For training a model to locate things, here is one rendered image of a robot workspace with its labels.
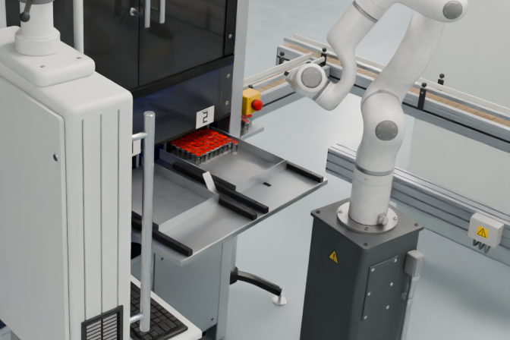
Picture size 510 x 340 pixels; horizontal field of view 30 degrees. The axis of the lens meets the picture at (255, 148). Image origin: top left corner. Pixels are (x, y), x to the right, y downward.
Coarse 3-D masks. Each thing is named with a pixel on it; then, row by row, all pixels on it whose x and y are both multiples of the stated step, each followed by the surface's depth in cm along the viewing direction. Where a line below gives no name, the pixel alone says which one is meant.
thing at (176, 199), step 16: (160, 176) 308; (176, 176) 304; (160, 192) 299; (176, 192) 300; (192, 192) 300; (208, 192) 296; (160, 208) 290; (176, 208) 291; (192, 208) 286; (208, 208) 292; (160, 224) 276; (176, 224) 282
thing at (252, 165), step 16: (240, 144) 330; (176, 160) 314; (224, 160) 321; (240, 160) 322; (256, 160) 323; (272, 160) 322; (224, 176) 311; (240, 176) 312; (256, 176) 307; (240, 192) 303
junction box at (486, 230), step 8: (472, 216) 366; (480, 216) 367; (472, 224) 367; (480, 224) 364; (488, 224) 362; (496, 224) 362; (472, 232) 368; (480, 232) 366; (488, 232) 363; (496, 232) 361; (480, 240) 367; (488, 240) 364; (496, 240) 363
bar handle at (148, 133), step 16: (144, 112) 211; (144, 128) 212; (144, 144) 213; (144, 160) 215; (144, 176) 217; (144, 192) 219; (144, 208) 221; (144, 224) 223; (144, 240) 225; (144, 256) 227; (144, 272) 229; (144, 288) 231; (144, 304) 233; (144, 320) 235
